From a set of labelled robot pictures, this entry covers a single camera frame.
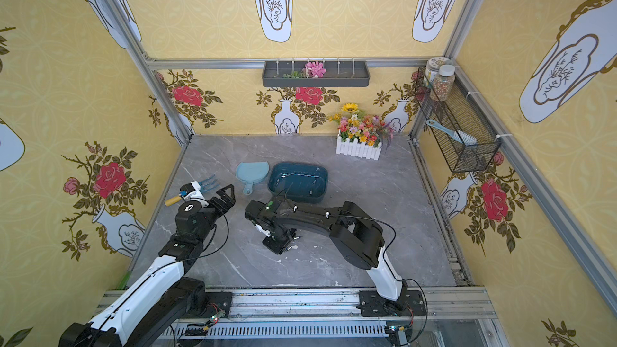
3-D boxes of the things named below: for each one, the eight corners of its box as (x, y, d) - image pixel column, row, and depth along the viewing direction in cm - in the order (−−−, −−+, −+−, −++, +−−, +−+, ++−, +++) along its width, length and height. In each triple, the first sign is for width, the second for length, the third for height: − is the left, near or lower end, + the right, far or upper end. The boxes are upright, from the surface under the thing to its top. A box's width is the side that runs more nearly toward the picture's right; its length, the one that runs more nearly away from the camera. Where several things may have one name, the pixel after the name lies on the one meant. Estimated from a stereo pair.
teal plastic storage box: (269, 202, 100) (266, 194, 95) (273, 170, 110) (271, 161, 105) (328, 202, 99) (328, 194, 95) (326, 170, 110) (327, 161, 105)
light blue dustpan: (231, 194, 102) (229, 190, 100) (238, 166, 112) (236, 161, 109) (265, 194, 102) (264, 190, 100) (269, 166, 112) (268, 161, 109)
